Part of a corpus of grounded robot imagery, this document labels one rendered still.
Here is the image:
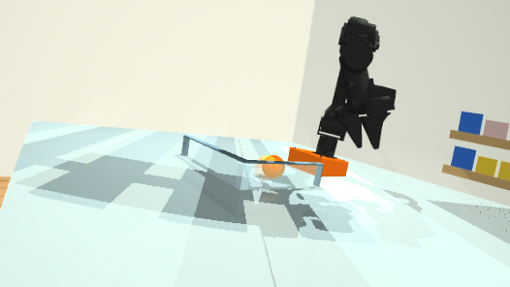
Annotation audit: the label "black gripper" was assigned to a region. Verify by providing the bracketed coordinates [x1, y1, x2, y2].
[335, 74, 395, 150]

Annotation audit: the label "translucent yellow ball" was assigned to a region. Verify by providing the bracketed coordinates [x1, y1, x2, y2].
[257, 155, 276, 161]

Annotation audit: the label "orange ball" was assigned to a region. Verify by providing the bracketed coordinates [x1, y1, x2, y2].
[270, 155, 283, 161]

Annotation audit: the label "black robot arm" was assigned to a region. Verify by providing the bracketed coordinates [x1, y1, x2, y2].
[311, 16, 397, 159]

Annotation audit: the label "clear low corner walls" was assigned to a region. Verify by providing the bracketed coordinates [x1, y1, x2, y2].
[181, 137, 323, 190]

